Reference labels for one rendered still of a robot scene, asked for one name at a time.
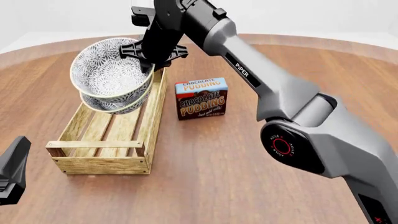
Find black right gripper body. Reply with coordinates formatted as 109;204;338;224
119;39;189;64

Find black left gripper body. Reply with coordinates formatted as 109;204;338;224
0;174;27;207

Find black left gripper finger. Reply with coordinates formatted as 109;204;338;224
0;135;32;189

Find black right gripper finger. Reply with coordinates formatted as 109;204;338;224
154;60;172;72
140;60;155;75

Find patterned blue white bowl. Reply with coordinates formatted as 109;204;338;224
80;75;155;115
69;37;155;99

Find wooden slat tray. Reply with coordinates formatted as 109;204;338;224
45;67;169;175

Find chocolate pudding box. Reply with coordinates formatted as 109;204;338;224
174;77;229;121

